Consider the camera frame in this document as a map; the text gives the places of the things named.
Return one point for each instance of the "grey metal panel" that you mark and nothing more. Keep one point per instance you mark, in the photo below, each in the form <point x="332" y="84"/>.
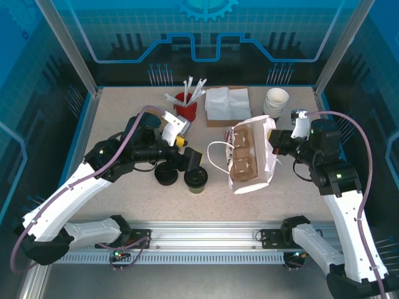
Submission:
<point x="202" y="283"/>

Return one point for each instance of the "aluminium frame post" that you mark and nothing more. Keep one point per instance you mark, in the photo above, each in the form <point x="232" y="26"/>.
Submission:
<point x="341" y="46"/>
<point x="72" y="50"/>

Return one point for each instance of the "black cup lid stack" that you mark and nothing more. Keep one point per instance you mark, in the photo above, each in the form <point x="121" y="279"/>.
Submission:
<point x="165" y="179"/>

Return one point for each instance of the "left base LED connector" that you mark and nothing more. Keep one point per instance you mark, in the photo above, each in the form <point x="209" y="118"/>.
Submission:
<point x="118" y="254"/>

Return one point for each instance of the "white wrapped straw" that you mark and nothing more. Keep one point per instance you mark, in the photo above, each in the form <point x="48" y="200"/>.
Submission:
<point x="202" y="84"/>
<point x="171" y="97"/>
<point x="186" y="90"/>
<point x="189" y="84"/>
<point x="198" y="87"/>

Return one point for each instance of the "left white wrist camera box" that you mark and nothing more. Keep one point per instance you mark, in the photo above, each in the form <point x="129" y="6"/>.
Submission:
<point x="171" y="130"/>

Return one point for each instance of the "red white paper bag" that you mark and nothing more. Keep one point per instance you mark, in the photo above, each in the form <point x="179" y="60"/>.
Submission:
<point x="252" y="187"/>

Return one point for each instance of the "paper cup stack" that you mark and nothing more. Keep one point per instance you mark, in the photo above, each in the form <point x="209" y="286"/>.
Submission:
<point x="275" y="96"/>

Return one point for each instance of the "base led connector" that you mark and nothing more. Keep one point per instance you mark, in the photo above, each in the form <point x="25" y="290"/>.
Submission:
<point x="298" y="255"/>
<point x="118" y="254"/>

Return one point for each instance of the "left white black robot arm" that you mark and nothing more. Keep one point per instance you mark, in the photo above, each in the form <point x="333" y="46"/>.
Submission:
<point x="62" y="193"/>

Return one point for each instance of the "brown pulp cup carrier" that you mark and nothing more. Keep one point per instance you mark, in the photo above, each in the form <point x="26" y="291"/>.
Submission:
<point x="243" y="155"/>

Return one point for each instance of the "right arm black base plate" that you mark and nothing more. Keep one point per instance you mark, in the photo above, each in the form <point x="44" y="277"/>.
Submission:
<point x="268" y="240"/>

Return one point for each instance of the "right base LED connector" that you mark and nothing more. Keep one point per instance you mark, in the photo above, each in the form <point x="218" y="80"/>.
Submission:
<point x="298" y="255"/>

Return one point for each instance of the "aluminium mounting rail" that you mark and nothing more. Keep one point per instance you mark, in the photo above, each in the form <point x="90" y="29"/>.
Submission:
<point x="202" y="233"/>

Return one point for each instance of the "red straw holder cup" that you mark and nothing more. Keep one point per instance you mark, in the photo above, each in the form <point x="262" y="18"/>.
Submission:
<point x="187" y="109"/>

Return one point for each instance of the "white paper napkin stack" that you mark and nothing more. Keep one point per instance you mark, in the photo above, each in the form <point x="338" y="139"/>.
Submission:
<point x="227" y="102"/>

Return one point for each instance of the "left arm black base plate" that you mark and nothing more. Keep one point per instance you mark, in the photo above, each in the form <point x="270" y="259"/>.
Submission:
<point x="141" y="235"/>

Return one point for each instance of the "black plastic cup lid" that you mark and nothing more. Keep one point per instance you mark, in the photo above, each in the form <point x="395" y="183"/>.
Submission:
<point x="196" y="177"/>

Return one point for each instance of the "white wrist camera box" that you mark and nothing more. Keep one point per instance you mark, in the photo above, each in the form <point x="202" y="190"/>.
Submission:
<point x="300" y="127"/>
<point x="171" y="130"/>

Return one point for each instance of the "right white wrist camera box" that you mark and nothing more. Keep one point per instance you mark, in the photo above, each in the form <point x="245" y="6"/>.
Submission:
<point x="300" y="127"/>

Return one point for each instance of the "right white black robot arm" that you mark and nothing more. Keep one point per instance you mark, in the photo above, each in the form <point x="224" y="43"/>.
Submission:
<point x="349" y="224"/>

